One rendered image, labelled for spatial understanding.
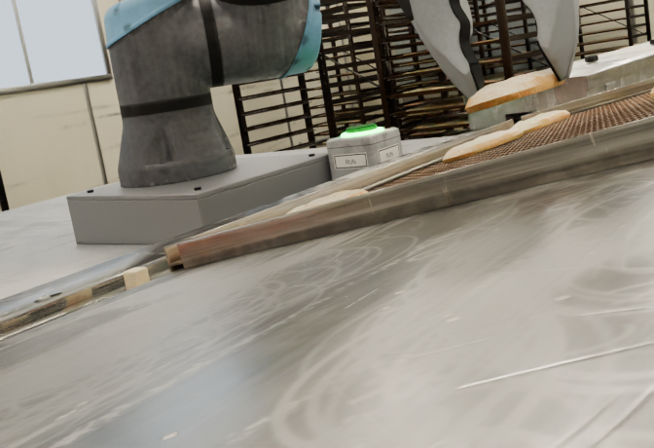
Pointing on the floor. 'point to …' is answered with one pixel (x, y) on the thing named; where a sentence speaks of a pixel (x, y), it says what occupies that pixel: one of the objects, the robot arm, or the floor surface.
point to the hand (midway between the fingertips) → (510, 68)
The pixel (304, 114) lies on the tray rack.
